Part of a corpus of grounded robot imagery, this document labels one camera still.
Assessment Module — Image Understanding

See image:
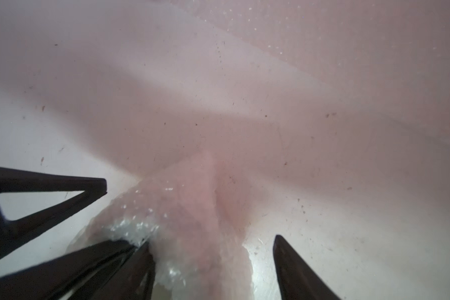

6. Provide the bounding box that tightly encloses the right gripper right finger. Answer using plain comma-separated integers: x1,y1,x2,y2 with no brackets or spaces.
272,235,340,300

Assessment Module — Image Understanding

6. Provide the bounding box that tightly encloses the flat bubble wrap sheet stack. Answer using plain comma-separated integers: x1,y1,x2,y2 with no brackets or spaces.
174,1,450,145

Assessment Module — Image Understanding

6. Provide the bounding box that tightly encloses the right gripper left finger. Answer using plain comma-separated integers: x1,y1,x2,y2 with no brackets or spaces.
91,241,156,300

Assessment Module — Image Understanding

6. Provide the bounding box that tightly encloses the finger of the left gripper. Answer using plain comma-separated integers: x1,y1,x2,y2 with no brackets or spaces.
0,241,135,300
0,167,108,260

